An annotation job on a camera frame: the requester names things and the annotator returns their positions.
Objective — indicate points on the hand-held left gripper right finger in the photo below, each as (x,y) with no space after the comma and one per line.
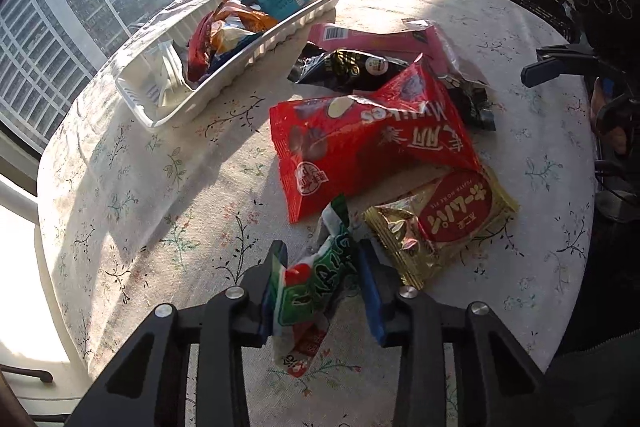
(372,307)

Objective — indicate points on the floral tablecloth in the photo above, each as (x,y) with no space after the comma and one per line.
(150,187)

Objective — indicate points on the white snack packet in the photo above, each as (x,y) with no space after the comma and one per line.
(167,74)

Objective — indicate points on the orange brown snack packet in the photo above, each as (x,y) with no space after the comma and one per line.
(240,14)

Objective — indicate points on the person's right hand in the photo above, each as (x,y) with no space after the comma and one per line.
(607,117)

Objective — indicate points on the person's dark jacket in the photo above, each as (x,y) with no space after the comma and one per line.
(590,382)

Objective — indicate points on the white plastic tray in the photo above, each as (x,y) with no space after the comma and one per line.
(240,67)

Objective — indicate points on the black snack packet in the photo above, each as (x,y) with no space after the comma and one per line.
(345,69)

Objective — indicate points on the gold red snack packet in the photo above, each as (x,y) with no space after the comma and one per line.
(450,217)

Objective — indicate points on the yellow purple snack packet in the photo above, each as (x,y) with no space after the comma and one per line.
(230,38)

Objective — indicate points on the pink snack packet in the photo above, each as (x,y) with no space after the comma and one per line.
(380,42)

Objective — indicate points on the red blue-label snack packet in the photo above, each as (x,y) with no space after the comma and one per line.
(197,52)

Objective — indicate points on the dark crumpled snack wrapper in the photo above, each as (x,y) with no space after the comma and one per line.
(475,104)

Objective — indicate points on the white cabinet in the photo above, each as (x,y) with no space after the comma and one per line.
(30,307)

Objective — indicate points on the large red snack packet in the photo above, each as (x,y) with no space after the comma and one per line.
(370,142)

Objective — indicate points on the green snack packet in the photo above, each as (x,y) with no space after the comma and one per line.
(320,277)

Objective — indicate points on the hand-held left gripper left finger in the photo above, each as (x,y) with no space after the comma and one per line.
(252,302)

